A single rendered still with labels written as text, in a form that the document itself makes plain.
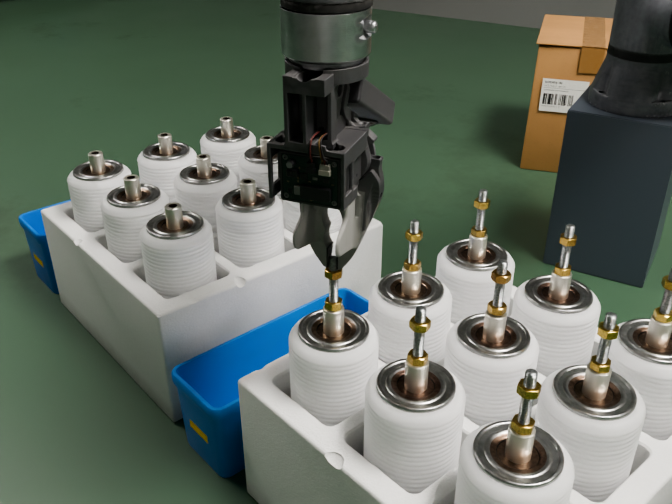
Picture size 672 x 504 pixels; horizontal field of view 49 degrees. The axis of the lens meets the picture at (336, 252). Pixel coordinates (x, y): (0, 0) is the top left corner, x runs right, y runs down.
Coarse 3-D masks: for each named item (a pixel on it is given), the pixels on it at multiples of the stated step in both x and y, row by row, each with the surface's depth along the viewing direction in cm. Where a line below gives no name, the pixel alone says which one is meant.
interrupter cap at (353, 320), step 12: (312, 312) 80; (348, 312) 80; (300, 324) 78; (312, 324) 78; (348, 324) 78; (360, 324) 78; (300, 336) 76; (312, 336) 76; (324, 336) 77; (348, 336) 76; (360, 336) 76; (312, 348) 75; (324, 348) 74; (336, 348) 74; (348, 348) 74
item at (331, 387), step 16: (368, 320) 80; (304, 352) 75; (320, 352) 74; (352, 352) 75; (368, 352) 75; (304, 368) 75; (320, 368) 74; (336, 368) 74; (352, 368) 75; (368, 368) 76; (304, 384) 77; (320, 384) 76; (336, 384) 75; (352, 384) 76; (304, 400) 78; (320, 400) 76; (336, 400) 76; (352, 400) 77; (320, 416) 78; (336, 416) 77
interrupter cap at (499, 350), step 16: (464, 320) 78; (480, 320) 79; (512, 320) 79; (464, 336) 76; (480, 336) 77; (512, 336) 76; (528, 336) 76; (480, 352) 74; (496, 352) 74; (512, 352) 74
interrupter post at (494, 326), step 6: (486, 312) 75; (486, 318) 75; (492, 318) 74; (498, 318) 74; (504, 318) 75; (486, 324) 75; (492, 324) 75; (498, 324) 75; (504, 324) 75; (486, 330) 76; (492, 330) 75; (498, 330) 75; (504, 330) 76; (486, 336) 76; (492, 336) 75; (498, 336) 75; (492, 342) 76
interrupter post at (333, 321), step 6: (324, 306) 76; (342, 306) 76; (324, 312) 76; (330, 312) 75; (336, 312) 75; (342, 312) 76; (324, 318) 76; (330, 318) 76; (336, 318) 76; (342, 318) 76; (324, 324) 77; (330, 324) 76; (336, 324) 76; (342, 324) 76; (324, 330) 77; (330, 330) 76; (336, 330) 76; (342, 330) 77; (330, 336) 77; (336, 336) 77
